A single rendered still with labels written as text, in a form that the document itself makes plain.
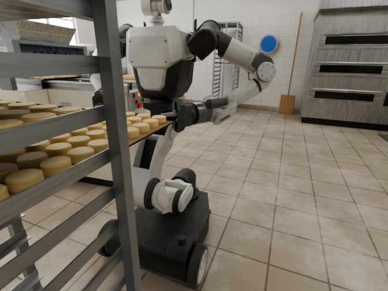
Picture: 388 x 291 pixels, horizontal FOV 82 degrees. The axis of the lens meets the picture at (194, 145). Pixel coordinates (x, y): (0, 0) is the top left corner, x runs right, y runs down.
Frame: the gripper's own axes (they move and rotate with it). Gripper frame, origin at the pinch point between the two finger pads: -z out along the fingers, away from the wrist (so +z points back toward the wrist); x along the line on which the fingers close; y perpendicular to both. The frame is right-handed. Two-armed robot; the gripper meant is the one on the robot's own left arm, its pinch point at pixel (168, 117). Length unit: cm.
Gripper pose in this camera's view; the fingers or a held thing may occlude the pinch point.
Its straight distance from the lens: 83.9
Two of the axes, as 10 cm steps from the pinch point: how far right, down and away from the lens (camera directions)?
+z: 7.7, -2.0, 6.0
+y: 6.4, 2.8, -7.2
